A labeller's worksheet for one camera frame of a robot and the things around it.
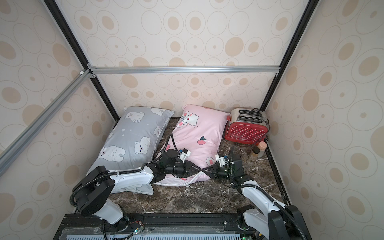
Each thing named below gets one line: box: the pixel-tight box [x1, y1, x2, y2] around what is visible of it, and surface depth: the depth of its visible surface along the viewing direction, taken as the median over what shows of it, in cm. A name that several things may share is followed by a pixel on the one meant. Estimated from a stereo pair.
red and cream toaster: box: [225, 107, 271, 146], surface depth 99 cm
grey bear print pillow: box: [87, 106, 175, 196], surface depth 89 cm
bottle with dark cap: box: [249, 147, 260, 162], surface depth 94 cm
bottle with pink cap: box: [257, 141, 268, 158], surface depth 94 cm
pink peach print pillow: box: [157, 104, 231, 186], surface depth 99 cm
